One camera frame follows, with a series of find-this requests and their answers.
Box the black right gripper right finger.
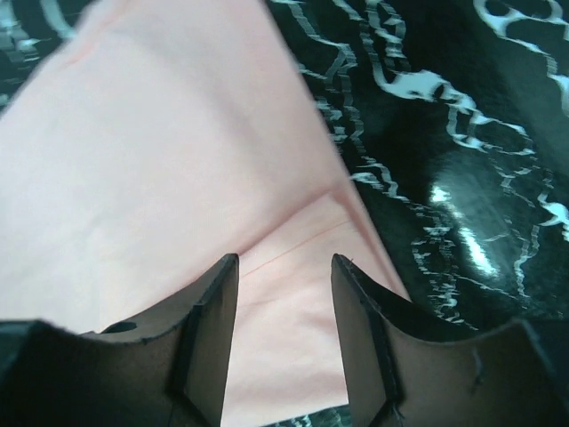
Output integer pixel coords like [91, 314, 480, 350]
[331, 254, 568, 426]

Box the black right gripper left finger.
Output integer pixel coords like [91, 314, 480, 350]
[1, 254, 239, 426]

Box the salmon pink t shirt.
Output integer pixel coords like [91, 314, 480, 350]
[1, 1, 405, 426]

